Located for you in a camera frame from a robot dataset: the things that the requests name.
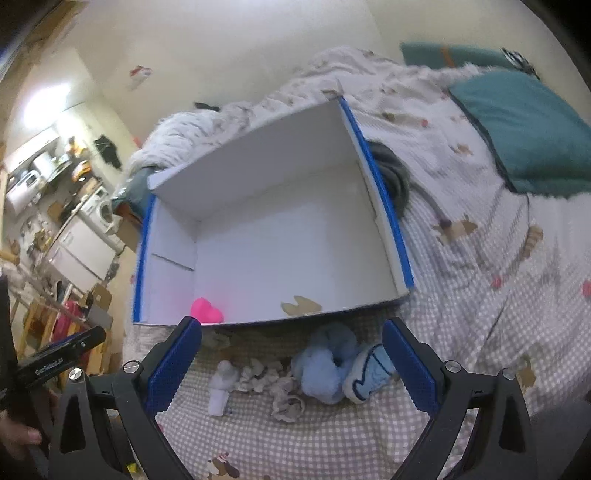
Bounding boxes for white cardboard box blue edges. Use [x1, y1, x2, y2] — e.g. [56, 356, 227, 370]
[131, 97, 416, 328]

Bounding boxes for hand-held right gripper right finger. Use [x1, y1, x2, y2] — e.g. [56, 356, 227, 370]
[382, 316, 539, 480]

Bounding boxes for white water heater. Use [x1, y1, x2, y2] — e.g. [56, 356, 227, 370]
[4, 171, 40, 215]

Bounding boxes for white fluffy blanket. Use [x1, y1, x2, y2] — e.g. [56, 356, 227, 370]
[434, 62, 513, 88]

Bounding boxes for white floor cabinet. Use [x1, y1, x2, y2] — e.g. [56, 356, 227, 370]
[46, 222, 116, 294]

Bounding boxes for teal pillow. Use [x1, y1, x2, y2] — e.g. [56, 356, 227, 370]
[448, 69, 591, 197]

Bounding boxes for person's left hand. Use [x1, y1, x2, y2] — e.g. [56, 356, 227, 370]
[0, 408, 43, 461]

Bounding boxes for white and blue sock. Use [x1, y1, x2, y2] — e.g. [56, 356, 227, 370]
[342, 344, 398, 404]

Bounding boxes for dark grey cloth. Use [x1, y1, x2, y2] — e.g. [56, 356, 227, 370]
[367, 142, 411, 217]

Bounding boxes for teal headboard cushion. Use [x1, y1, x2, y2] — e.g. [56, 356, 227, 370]
[399, 41, 522, 71]

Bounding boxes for beige lace scrunchie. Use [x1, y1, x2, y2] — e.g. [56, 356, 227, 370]
[270, 385, 306, 423]
[238, 357, 296, 393]

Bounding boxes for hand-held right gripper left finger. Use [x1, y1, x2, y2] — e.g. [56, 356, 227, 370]
[47, 316, 202, 480]

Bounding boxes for brown cardboard box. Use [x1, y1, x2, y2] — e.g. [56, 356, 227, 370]
[88, 284, 114, 324]

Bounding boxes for black hanging garment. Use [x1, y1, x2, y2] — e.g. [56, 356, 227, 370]
[93, 135, 123, 169]

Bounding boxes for white washing machine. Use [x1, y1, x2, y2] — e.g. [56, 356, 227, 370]
[76, 188, 122, 238]

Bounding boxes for light blue fluffy socks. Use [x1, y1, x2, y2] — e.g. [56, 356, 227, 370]
[291, 322, 360, 404]

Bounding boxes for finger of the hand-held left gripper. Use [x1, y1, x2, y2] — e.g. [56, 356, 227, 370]
[55, 326, 108, 363]

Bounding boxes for pink heart plush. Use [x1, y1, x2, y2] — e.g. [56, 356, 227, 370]
[191, 298, 225, 324]

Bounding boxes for black white striped item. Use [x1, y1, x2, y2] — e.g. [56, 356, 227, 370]
[501, 47, 539, 77]

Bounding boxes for teal upholstered bed end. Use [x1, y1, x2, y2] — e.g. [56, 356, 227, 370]
[111, 171, 153, 217]

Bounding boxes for pink bag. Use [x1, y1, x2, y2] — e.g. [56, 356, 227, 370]
[53, 299, 86, 342]

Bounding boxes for red white wall ornament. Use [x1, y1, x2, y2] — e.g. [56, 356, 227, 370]
[129, 65, 153, 90]

